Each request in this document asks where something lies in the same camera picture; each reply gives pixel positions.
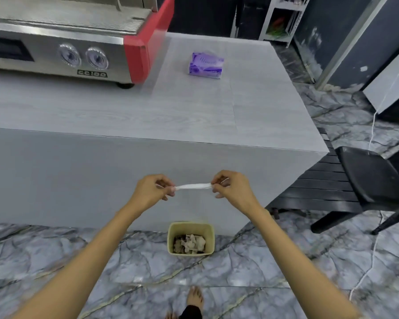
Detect person's right hand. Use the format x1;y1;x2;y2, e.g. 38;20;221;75
211;170;260;216

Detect person's left hand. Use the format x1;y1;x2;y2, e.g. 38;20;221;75
132;174;177;211

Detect twisted white tissue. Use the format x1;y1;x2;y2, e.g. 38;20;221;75
155;177;229;191

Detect person's left forearm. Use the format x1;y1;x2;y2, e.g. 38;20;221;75
9;198;143;319

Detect person's right forearm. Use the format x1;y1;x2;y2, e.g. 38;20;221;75
244;206;363;319

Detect yellow waste bin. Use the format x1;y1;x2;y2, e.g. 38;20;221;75
167;222;215;257

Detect crumpled tissues in bin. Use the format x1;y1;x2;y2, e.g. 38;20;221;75
173;234;207;254

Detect grey counter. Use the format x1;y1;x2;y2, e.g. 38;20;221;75
0;32;330;237

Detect black slatted bench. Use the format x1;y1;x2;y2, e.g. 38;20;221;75
265;128;363;220

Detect person's foot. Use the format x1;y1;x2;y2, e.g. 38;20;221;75
186;286;204;315

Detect person's black trouser leg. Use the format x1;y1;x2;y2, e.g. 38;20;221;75
179;305;203;319

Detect purple tissue pack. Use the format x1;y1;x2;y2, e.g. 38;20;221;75
188;52;225;79

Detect black chair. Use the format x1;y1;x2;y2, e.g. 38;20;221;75
311;143;399;235

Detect red and steel espresso machine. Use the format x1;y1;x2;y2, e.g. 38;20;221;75
0;0;175;89

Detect white metal shelf rack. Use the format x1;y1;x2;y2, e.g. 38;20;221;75
259;0;312;47

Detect white panel board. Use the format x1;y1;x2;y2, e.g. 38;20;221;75
363;41;399;114

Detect white cable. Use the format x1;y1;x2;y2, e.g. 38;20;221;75
348;56;399;302

